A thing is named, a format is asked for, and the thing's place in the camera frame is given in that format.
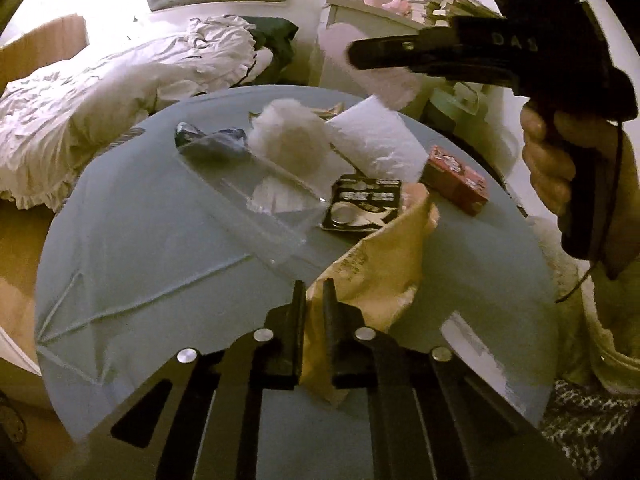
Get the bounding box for mint green bin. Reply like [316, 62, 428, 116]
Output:
[427, 80, 488, 133]

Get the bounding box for person's right forearm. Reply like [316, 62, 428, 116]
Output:
[587, 122, 640, 396]

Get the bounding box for white tissue packet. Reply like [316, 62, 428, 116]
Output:
[327, 95, 426, 183]

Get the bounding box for dark green cloth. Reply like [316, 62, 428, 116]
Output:
[245, 16, 299, 73]

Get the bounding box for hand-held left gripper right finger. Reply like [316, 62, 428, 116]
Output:
[323, 278, 581, 480]

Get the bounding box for white ruffled blanket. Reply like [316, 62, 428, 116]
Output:
[0, 15, 273, 211]

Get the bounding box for dark blue wrapper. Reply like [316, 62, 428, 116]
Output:
[174, 121, 249, 160]

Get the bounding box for leopard patterned clothing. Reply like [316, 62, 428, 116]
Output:
[537, 380, 640, 476]

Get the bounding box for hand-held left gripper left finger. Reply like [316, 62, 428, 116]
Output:
[75, 281, 307, 480]

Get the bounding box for brown wooden board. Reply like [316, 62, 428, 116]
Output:
[0, 14, 90, 91]

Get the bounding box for black blister card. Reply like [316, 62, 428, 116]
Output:
[320, 174, 403, 233]

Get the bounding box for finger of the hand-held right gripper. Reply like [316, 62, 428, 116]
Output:
[347, 21, 454, 79]

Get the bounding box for white fluffy ball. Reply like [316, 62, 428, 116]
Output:
[248, 99, 333, 166]

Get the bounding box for person's right hand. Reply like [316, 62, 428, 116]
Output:
[520, 102, 577, 216]

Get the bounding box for small red box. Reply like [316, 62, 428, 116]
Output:
[419, 145, 490, 217]

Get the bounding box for stack of books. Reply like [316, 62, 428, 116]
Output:
[400, 0, 501, 26]

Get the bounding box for yellow paper bag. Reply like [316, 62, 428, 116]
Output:
[300, 182, 441, 406]

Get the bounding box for white cabinet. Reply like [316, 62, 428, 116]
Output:
[315, 0, 451, 111]

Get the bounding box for clear plastic packaging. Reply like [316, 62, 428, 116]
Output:
[177, 147, 331, 266]

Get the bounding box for wooden sticks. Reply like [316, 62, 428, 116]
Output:
[310, 101, 346, 121]

